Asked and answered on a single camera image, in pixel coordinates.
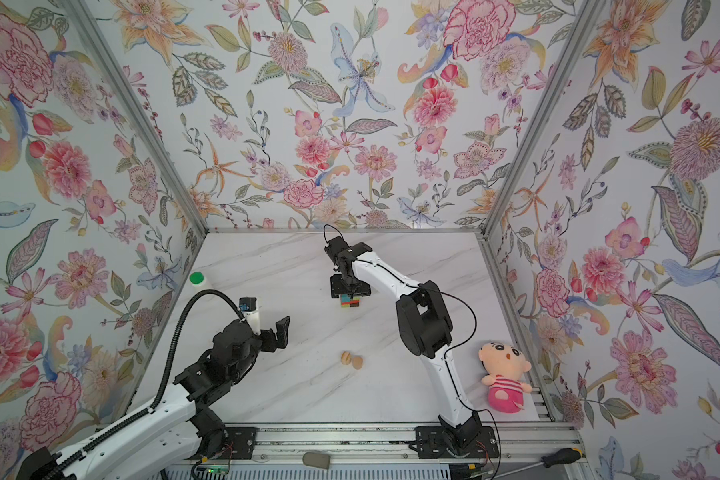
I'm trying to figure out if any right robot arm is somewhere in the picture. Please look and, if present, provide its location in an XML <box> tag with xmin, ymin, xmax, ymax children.
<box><xmin>324</xmin><ymin>235</ymin><xmax>482</xmax><ymax>455</ymax></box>

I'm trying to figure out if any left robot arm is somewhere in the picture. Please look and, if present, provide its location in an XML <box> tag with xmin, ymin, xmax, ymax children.
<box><xmin>17</xmin><ymin>316</ymin><xmax>290</xmax><ymax>479</ymax></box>

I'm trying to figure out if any white bottle green cap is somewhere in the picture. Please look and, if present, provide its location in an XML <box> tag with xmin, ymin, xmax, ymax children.
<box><xmin>189</xmin><ymin>271</ymin><xmax>208</xmax><ymax>290</ymax></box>

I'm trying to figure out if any grey oval object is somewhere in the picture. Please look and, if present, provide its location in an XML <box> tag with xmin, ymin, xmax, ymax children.
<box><xmin>302</xmin><ymin>451</ymin><xmax>331</xmax><ymax>470</ymax></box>

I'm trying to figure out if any pink plush doll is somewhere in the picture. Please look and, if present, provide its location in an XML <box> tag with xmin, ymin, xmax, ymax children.
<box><xmin>478</xmin><ymin>342</ymin><xmax>532</xmax><ymax>414</ymax></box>

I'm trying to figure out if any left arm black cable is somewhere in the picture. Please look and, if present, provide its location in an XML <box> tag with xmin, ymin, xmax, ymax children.
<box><xmin>35</xmin><ymin>288</ymin><xmax>247</xmax><ymax>480</ymax></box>

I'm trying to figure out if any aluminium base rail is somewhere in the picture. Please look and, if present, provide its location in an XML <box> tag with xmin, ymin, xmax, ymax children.
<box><xmin>71</xmin><ymin>421</ymin><xmax>583</xmax><ymax>466</ymax></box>

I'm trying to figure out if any black handled screwdriver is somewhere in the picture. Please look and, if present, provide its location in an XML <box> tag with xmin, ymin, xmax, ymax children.
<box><xmin>491</xmin><ymin>448</ymin><xmax>584</xmax><ymax>479</ymax></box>

